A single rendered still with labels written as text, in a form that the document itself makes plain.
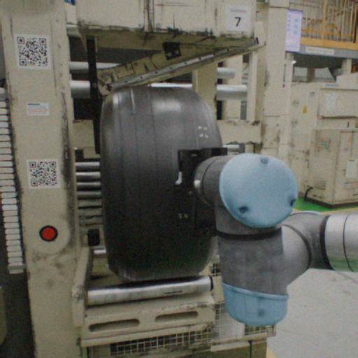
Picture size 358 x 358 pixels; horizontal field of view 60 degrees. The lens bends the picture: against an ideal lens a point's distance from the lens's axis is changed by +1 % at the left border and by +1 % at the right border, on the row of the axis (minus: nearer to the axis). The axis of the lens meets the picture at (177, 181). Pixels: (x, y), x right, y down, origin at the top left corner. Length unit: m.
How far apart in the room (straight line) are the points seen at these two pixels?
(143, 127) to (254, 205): 0.43
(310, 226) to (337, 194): 4.97
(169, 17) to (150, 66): 0.20
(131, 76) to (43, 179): 0.56
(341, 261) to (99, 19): 0.96
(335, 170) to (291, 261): 4.93
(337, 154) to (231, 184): 4.98
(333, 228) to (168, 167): 0.35
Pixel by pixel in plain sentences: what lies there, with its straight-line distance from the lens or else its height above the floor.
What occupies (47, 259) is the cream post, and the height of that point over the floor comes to 0.99.
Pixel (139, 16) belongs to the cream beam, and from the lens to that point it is 1.14.
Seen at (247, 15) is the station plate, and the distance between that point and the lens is 1.24.
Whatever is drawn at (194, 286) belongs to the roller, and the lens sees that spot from 0.89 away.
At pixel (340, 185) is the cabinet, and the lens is 5.43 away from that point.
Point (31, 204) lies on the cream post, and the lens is 0.87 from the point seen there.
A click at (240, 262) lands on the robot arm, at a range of 0.35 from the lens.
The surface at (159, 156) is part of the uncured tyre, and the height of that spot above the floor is 1.28.
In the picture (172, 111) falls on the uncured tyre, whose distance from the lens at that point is 0.73.
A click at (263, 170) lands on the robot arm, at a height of 1.30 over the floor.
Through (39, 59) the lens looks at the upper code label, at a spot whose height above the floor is 1.49.
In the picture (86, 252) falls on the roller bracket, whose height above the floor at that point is 0.95.
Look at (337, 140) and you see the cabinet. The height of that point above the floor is 1.08.
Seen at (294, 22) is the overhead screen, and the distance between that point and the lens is 5.12.
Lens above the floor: 1.35
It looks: 11 degrees down
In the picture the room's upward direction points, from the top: straight up
